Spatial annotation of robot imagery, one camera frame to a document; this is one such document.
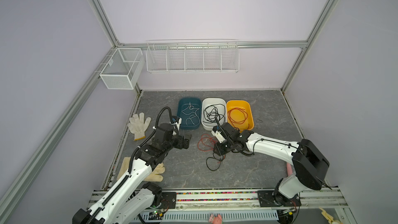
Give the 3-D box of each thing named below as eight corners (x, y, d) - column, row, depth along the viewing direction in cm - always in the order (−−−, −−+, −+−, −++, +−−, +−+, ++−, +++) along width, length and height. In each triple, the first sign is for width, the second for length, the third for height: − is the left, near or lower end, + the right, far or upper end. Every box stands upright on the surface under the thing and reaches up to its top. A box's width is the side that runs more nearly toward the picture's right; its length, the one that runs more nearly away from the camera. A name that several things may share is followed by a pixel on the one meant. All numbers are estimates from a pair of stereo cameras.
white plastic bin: (201, 131, 100) (200, 126, 95) (201, 103, 116) (201, 97, 110) (228, 131, 100) (229, 126, 95) (225, 103, 116) (226, 97, 110)
